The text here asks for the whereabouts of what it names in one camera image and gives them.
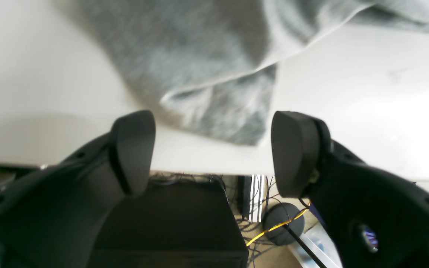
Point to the aluminium frame stand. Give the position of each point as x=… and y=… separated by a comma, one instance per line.
x=251, y=195

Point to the grey t-shirt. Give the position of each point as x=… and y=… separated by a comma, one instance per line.
x=209, y=66

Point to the black round base on floor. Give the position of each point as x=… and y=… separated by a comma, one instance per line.
x=278, y=220

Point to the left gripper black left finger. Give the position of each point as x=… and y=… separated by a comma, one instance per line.
x=51, y=218

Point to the black box under table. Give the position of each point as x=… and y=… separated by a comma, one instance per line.
x=181, y=225

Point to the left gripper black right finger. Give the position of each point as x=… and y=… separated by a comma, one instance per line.
x=375, y=218

